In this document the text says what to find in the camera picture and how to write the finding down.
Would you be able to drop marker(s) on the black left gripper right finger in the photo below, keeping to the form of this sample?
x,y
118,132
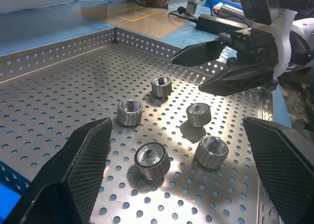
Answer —
x,y
284,170

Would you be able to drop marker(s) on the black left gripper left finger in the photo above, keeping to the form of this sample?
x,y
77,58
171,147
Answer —
x,y
73,175

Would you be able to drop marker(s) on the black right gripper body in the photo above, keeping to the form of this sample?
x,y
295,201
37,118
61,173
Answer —
x,y
257,47

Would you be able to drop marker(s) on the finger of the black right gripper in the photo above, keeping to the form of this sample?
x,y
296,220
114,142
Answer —
x,y
201,54
240,79

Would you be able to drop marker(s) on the metal cylinder top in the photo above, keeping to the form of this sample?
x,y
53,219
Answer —
x,y
161,87

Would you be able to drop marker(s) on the metal cylinder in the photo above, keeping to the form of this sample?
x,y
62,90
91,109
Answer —
x,y
129,113
161,87
152,162
198,115
212,152

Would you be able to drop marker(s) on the blue compartment tray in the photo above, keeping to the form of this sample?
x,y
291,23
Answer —
x,y
7,197

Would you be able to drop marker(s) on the black power adapter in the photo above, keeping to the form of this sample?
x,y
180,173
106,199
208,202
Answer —
x,y
213,22

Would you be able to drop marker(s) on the white and red device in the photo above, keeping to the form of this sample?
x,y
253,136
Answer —
x,y
227,10

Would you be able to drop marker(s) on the grey metal stand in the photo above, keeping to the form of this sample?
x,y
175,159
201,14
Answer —
x,y
193,3

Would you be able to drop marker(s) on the perforated metal tray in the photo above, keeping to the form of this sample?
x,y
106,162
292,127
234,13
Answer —
x,y
73,91

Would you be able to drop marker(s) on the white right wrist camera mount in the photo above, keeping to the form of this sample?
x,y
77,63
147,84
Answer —
x,y
285,37

